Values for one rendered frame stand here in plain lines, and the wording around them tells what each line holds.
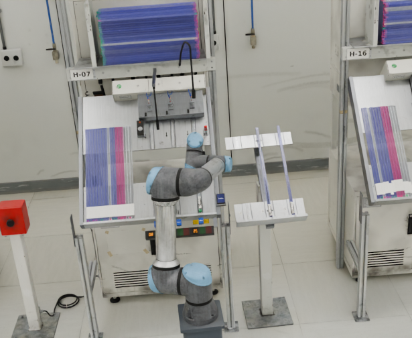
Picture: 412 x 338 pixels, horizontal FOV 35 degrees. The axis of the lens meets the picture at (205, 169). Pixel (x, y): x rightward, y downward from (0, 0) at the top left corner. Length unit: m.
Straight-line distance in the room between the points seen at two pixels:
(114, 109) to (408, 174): 1.56
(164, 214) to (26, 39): 2.68
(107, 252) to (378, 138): 1.59
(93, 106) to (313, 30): 2.10
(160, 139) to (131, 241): 0.63
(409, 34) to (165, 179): 1.61
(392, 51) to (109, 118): 1.53
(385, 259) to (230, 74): 1.92
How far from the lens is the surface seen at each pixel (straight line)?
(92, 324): 3.68
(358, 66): 3.80
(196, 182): 2.63
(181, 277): 2.75
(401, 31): 3.61
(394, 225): 3.86
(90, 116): 3.54
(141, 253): 3.75
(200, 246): 3.72
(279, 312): 3.78
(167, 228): 2.71
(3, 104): 5.27
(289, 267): 4.16
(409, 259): 4.01
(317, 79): 5.17
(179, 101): 3.45
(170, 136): 3.44
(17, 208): 3.48
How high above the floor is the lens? 2.27
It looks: 24 degrees down
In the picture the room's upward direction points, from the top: 4 degrees counter-clockwise
